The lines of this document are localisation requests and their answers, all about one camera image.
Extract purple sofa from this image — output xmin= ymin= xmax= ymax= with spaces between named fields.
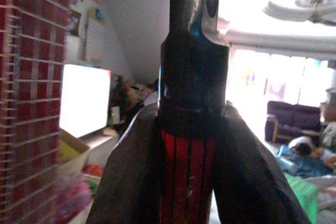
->
xmin=264 ymin=100 xmax=322 ymax=144

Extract red round toys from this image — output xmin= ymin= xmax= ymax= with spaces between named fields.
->
xmin=83 ymin=163 xmax=103 ymax=177

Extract plush toys pile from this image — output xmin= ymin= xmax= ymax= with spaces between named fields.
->
xmin=109 ymin=74 xmax=160 ymax=126

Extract white ceiling fan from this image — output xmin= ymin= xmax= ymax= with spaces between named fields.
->
xmin=263 ymin=0 xmax=336 ymax=27

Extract wall calendar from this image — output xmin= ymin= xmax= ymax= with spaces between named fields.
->
xmin=84 ymin=18 xmax=106 ymax=62

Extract pink net bag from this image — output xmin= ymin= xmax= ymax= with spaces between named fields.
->
xmin=51 ymin=173 xmax=93 ymax=216

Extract open cardboard box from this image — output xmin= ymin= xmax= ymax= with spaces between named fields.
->
xmin=56 ymin=129 xmax=90 ymax=168

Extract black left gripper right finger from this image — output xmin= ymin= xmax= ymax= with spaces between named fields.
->
xmin=209 ymin=100 xmax=312 ymax=224

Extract bright television screen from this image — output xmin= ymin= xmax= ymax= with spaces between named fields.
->
xmin=59 ymin=63 xmax=113 ymax=138

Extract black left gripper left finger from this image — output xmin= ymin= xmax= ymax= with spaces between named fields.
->
xmin=86 ymin=102 xmax=164 ymax=224

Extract white television cabinet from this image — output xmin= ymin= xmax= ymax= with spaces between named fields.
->
xmin=78 ymin=126 xmax=122 ymax=167

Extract person lying on floor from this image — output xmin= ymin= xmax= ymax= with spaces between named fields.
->
xmin=277 ymin=135 xmax=336 ymax=178

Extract olive dustpan with red handle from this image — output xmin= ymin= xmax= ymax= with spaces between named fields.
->
xmin=156 ymin=0 xmax=229 ymax=224

